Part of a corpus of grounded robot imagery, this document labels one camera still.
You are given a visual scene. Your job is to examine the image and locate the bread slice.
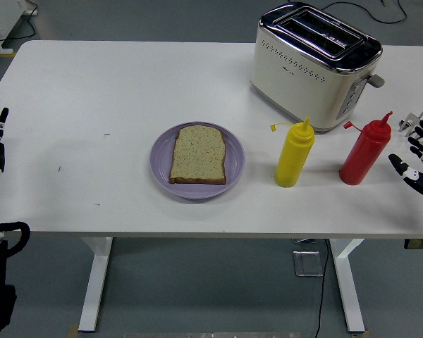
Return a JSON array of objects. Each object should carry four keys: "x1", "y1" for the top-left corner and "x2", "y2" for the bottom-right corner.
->
[{"x1": 168, "y1": 125, "x2": 228, "y2": 185}]

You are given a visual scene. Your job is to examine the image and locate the cream and chrome toaster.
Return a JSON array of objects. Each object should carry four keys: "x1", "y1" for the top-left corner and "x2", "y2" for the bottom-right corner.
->
[{"x1": 250, "y1": 1, "x2": 386, "y2": 135}]

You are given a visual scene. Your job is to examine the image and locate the white equipment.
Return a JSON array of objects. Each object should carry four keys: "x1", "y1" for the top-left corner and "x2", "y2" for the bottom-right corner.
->
[{"x1": 0, "y1": 0, "x2": 39, "y2": 56}]

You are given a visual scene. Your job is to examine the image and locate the yellow squeeze bottle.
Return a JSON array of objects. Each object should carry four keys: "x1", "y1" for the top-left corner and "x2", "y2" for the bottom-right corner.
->
[{"x1": 269, "y1": 117, "x2": 317, "y2": 188}]

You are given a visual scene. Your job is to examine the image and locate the white table leg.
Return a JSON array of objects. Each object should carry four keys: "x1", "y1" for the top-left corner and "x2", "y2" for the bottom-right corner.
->
[
  {"x1": 78, "y1": 237, "x2": 114, "y2": 333},
  {"x1": 329, "y1": 238, "x2": 367, "y2": 334}
]

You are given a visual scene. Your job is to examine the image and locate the red squeeze bottle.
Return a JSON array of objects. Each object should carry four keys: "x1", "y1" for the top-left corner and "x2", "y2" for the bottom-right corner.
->
[{"x1": 339, "y1": 111, "x2": 393, "y2": 186}]

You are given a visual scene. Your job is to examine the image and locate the black toaster cord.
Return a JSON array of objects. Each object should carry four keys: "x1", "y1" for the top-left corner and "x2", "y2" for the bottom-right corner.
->
[{"x1": 319, "y1": 0, "x2": 408, "y2": 25}]

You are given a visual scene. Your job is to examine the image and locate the black floor cable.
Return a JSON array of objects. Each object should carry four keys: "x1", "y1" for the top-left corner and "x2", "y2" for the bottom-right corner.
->
[{"x1": 314, "y1": 239, "x2": 331, "y2": 338}]

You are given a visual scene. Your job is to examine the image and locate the metal toast rack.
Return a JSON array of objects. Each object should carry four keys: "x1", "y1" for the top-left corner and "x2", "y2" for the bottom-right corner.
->
[{"x1": 398, "y1": 101, "x2": 423, "y2": 139}]

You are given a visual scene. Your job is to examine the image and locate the metal floor socket plate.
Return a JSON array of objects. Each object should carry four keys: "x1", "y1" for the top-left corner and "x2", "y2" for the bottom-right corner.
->
[{"x1": 292, "y1": 249, "x2": 324, "y2": 278}]

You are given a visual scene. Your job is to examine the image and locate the black equipment cable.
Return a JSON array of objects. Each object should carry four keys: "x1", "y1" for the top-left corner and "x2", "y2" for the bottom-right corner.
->
[{"x1": 0, "y1": 0, "x2": 39, "y2": 49}]

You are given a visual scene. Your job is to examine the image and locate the purple plate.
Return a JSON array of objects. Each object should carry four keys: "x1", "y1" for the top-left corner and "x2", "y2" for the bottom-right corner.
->
[{"x1": 149, "y1": 121, "x2": 246, "y2": 201}]

